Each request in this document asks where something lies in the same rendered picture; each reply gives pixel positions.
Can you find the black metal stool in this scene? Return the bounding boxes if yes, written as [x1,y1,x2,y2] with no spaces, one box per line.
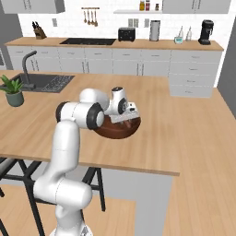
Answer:
[5,159,107,236]
[0,157,20,236]

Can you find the grey base cupboards run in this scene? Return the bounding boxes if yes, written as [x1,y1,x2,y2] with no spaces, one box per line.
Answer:
[6,45,223,100]

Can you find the black coffee machine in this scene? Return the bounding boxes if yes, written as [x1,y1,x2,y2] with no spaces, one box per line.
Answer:
[197,18,215,46]

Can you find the rail with hanging wooden tools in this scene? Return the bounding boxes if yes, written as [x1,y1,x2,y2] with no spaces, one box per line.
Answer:
[80,6,101,28]

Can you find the pale glass bottle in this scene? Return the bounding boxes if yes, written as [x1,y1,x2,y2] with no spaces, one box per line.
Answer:
[178,25,185,41]
[185,25,193,42]

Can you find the dark sink basin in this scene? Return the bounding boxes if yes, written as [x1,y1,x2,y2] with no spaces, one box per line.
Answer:
[8,73,76,94]

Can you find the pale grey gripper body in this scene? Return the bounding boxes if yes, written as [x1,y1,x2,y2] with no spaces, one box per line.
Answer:
[109,109,140,125]

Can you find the black toaster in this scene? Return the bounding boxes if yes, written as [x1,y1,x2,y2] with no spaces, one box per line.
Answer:
[117,27,137,42]

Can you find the grey tall fridge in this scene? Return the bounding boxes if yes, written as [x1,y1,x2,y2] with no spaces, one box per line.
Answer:
[217,38,236,119]

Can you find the green plant in grey pot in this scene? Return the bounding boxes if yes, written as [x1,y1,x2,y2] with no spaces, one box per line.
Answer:
[0,75,25,108]

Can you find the grey double wall socket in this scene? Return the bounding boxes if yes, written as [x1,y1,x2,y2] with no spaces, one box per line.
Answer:
[127,18,140,29]

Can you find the dark grey tap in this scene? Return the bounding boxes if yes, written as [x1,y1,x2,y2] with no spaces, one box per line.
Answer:
[20,50,39,90]

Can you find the grey wall cupboards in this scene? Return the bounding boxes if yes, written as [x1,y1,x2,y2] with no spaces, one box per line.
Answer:
[161,0,232,15]
[0,0,66,15]

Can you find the wooden knife block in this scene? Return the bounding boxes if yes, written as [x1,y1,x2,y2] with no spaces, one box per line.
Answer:
[31,20,48,41]

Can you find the white wall shelf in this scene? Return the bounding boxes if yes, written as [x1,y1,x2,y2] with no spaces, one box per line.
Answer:
[112,8,163,15]

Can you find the brown wooden bowl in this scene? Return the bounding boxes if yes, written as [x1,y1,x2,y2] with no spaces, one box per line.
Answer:
[91,114,142,140]

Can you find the black hob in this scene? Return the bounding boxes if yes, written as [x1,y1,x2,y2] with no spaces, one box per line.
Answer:
[58,37,117,47]

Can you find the grey tall oven cabinet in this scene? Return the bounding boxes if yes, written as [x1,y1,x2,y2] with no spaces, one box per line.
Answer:
[0,4,24,72]

